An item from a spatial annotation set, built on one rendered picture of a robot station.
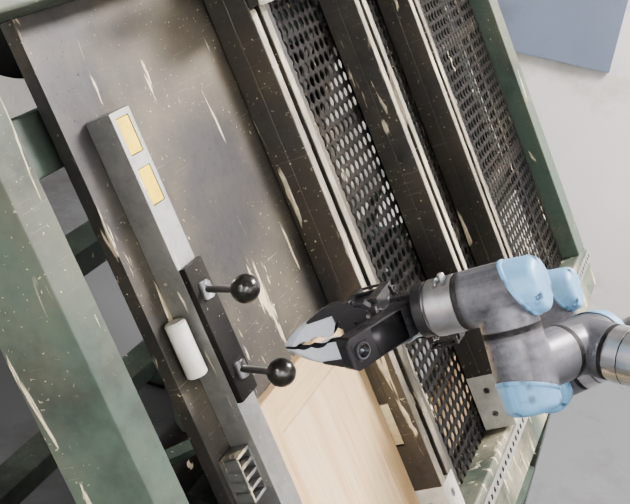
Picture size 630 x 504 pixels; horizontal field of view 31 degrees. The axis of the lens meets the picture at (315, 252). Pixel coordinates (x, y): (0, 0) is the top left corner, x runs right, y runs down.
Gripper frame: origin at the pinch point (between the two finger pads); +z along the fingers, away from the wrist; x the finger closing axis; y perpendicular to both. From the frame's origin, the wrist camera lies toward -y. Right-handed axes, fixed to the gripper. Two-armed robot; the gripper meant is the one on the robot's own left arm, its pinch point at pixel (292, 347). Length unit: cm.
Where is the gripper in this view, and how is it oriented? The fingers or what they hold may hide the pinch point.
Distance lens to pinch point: 153.6
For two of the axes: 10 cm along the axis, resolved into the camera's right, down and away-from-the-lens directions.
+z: -8.6, 2.4, 4.5
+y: 3.5, -3.6, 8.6
